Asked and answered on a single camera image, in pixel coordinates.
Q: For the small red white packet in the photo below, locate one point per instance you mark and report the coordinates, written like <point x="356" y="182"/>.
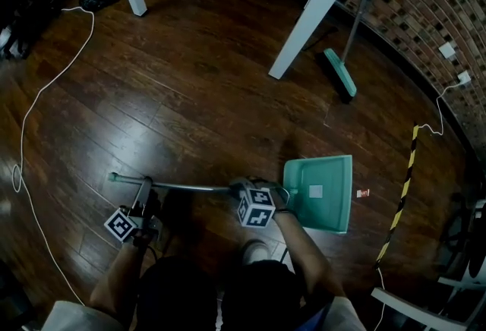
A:
<point x="363" y="193"/>

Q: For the yellow black striped tape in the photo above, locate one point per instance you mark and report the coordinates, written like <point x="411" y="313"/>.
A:
<point x="404" y="193"/>

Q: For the person's right forearm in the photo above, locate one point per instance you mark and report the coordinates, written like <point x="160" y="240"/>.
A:
<point x="307" y="261"/>

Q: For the person's grey shoe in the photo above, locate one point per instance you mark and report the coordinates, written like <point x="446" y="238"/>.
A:
<point x="256" y="250"/>

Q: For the white chair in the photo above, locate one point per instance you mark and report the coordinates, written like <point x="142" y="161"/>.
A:
<point x="421" y="308"/>

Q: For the white wall socket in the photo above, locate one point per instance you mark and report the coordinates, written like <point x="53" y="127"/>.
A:
<point x="447" y="50"/>

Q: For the person's black trousers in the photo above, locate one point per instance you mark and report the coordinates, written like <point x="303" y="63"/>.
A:
<point x="182" y="295"/>

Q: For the person's left forearm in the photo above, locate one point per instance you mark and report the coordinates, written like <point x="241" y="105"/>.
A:
<point x="115" y="276"/>

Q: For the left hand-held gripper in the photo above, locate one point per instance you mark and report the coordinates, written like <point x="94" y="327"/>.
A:
<point x="122" y="225"/>

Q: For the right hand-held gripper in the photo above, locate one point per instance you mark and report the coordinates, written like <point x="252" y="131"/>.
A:
<point x="257" y="208"/>

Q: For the white plug charger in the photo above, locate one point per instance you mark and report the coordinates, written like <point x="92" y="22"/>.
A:
<point x="464" y="79"/>

